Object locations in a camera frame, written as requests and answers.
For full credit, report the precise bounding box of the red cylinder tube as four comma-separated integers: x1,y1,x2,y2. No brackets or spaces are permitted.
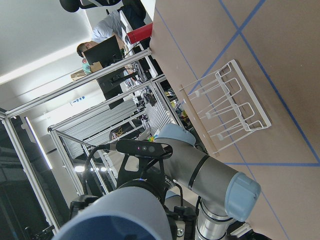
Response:
127,23,153,44

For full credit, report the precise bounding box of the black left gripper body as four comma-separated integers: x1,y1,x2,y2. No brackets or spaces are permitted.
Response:
68,155,197,240

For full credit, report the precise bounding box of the seated person in grey shirt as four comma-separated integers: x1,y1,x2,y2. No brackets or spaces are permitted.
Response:
76,9,126,73

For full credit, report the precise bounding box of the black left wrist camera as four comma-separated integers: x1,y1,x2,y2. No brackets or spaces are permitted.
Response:
116,139,173,159

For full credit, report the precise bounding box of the white wire cup holder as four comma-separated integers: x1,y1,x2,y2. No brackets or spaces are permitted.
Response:
179,59,272,155

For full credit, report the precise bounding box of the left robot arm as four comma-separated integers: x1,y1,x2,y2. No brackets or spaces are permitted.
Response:
55,123,261,240

